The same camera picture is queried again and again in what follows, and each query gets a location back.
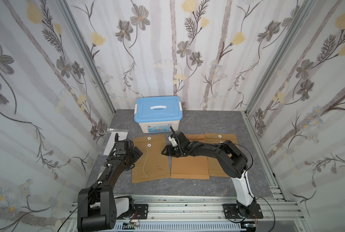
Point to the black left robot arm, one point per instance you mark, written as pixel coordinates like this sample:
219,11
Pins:
97,210

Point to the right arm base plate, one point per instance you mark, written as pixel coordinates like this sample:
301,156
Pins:
232,211

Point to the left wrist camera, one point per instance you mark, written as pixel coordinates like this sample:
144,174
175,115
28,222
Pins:
126,144

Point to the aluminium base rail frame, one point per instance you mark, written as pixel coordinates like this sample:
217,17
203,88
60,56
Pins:
279,215

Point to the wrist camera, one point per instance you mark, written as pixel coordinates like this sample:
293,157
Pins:
173,141
126,144

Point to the clear plastic zip bag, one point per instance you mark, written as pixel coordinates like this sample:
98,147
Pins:
110,139

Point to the blue lid storage box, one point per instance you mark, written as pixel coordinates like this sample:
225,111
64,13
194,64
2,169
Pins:
158,114

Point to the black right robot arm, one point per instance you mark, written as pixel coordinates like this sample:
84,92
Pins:
232,161

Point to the white slotted cable duct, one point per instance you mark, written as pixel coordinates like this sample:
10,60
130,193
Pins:
188,226

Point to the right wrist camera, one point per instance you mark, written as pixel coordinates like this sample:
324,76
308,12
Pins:
173,141

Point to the kraft file bag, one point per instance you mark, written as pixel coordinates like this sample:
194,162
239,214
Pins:
152,165
190,168
214,168

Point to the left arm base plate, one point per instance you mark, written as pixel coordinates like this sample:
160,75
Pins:
140,211

